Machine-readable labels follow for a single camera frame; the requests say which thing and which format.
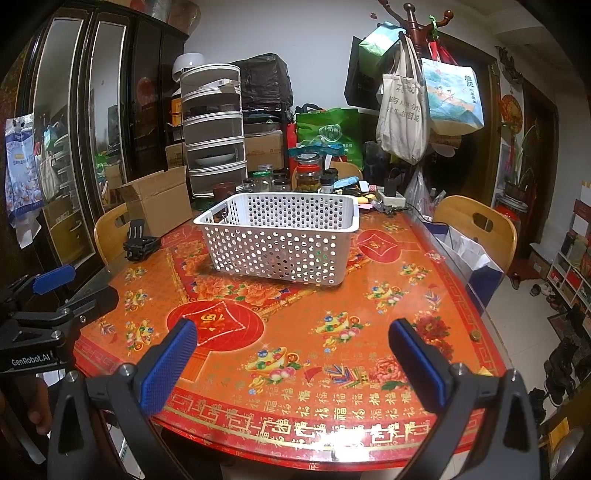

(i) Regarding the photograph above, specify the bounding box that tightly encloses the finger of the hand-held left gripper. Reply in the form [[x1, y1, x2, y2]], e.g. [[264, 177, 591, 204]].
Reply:
[[15, 285, 120, 341], [0, 265, 77, 315]]

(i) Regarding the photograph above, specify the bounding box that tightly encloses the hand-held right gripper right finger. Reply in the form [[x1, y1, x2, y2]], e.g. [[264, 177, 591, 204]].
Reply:
[[388, 318, 542, 480]]

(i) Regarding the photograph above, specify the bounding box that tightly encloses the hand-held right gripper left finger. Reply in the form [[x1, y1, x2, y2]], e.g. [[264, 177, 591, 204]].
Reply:
[[48, 318, 199, 480]]

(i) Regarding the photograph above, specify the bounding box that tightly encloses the white perforated plastic basket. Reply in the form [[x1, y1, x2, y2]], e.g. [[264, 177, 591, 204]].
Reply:
[[193, 192, 361, 287]]

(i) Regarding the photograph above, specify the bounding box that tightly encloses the person's left hand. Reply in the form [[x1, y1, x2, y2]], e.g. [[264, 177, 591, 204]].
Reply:
[[25, 376, 54, 435]]

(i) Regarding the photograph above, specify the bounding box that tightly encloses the black clip tool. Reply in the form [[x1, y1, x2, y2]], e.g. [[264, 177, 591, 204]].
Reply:
[[123, 219, 162, 263]]

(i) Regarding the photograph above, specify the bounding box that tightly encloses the blue and white snack bag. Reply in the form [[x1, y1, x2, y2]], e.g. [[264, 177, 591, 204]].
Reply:
[[4, 113, 48, 250]]

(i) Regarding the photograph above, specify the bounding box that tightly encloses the white and blue paper bag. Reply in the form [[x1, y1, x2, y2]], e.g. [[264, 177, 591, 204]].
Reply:
[[431, 224, 505, 306]]

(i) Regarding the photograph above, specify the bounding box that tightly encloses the open cardboard box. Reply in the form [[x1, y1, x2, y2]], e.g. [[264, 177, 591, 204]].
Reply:
[[115, 166, 193, 239]]

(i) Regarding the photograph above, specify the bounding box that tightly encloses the red printed tablecloth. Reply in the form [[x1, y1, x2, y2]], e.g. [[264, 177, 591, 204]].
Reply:
[[73, 203, 509, 472]]

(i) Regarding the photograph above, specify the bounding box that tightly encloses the dark cabinet with glass doors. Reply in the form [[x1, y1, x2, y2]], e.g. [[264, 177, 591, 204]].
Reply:
[[14, 0, 191, 280]]

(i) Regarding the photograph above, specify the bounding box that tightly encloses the clear plastic bag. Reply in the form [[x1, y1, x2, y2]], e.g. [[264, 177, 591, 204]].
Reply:
[[405, 166, 435, 219]]

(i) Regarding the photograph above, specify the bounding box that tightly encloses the shoe rack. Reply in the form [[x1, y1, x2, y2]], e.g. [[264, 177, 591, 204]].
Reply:
[[547, 198, 591, 326]]

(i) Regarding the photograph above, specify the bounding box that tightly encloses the white plastic drawer tower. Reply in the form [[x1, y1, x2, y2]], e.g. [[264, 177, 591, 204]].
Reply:
[[180, 64, 248, 207]]

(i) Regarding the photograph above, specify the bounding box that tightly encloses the large glass jar of olives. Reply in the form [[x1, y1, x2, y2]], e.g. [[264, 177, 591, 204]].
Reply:
[[295, 154, 323, 193]]

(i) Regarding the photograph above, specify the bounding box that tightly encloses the cardboard box in rack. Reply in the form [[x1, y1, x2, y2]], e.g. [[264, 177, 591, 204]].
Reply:
[[244, 131, 285, 171]]

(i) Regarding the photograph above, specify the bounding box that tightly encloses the green shopping bag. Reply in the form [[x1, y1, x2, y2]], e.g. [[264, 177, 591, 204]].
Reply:
[[295, 107, 366, 169]]

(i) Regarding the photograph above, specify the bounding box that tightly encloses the beige canvas tote bag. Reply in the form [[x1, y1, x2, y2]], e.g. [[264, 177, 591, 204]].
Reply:
[[375, 34, 430, 165]]

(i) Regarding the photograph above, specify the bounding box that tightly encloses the white domed appliance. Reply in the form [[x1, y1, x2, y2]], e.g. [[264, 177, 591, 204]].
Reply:
[[172, 53, 209, 85]]

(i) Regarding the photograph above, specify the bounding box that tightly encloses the black shelf rack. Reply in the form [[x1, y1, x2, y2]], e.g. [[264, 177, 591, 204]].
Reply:
[[242, 105, 298, 171]]

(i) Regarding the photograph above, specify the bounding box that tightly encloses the blue printed paper bag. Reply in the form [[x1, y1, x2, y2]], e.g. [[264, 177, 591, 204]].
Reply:
[[420, 58, 485, 136]]

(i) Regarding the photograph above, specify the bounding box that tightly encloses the black plastic bag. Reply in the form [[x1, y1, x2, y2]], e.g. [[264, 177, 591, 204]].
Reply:
[[229, 53, 294, 110]]

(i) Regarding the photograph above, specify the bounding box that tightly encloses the black hanging bag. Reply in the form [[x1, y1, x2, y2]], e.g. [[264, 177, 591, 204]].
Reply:
[[344, 36, 384, 112]]

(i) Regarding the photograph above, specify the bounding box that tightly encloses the wooden coat rack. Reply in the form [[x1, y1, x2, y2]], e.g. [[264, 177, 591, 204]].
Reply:
[[379, 0, 462, 63]]

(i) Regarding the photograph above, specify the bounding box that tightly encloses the wooden chair with handle hole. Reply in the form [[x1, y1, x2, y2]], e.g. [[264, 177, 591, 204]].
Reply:
[[433, 196, 518, 278]]

